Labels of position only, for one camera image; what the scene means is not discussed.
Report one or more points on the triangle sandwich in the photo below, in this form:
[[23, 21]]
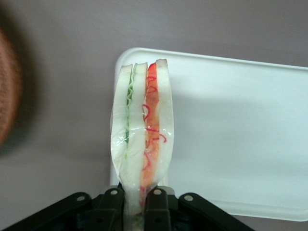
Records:
[[134, 120]]

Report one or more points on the cream plastic tray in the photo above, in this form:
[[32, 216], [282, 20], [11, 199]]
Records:
[[228, 132]]

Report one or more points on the brown round wicker basket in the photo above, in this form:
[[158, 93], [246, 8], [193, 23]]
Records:
[[9, 96]]

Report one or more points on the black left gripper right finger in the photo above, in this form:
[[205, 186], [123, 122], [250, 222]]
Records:
[[158, 211]]

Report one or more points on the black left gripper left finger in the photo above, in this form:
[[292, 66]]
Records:
[[106, 211]]

